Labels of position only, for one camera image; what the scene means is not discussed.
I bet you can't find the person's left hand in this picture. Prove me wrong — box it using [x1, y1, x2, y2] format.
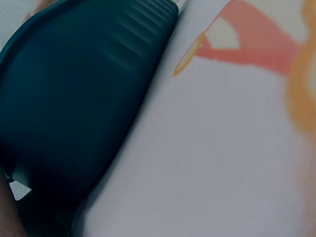
[0, 171, 27, 237]

